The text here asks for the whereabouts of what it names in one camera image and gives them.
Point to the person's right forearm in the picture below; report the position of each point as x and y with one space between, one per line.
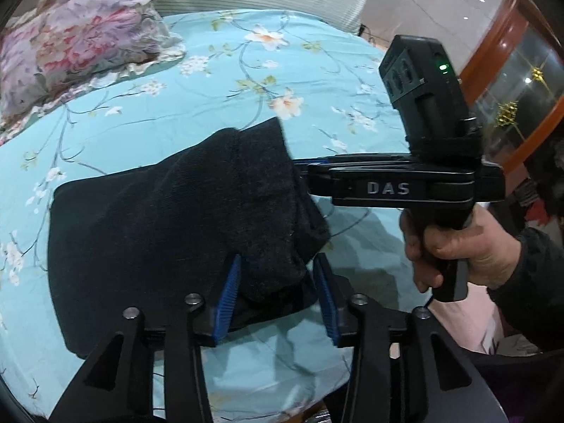
537 286

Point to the black pants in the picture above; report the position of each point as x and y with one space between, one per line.
154 229

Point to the person's dark clothing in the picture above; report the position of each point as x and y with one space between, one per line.
520 387

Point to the person's right hand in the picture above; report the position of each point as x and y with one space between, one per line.
489 251

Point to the pink cloth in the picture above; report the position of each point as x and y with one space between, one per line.
467 321

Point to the blue floral bed sheet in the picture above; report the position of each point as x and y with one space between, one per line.
220 53

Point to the dark patterned cloth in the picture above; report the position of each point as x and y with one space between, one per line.
542 185

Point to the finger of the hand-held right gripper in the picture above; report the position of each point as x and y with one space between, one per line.
310 161
319 180

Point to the wooden glass cabinet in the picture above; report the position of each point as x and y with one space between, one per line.
493 44

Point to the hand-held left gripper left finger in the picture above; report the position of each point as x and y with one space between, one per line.
227 299

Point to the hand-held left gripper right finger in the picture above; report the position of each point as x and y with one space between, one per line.
327 299

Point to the gold ornament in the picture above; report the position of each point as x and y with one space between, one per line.
509 113
538 75

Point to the floral ruffled pillow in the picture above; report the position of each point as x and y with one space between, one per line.
79 48

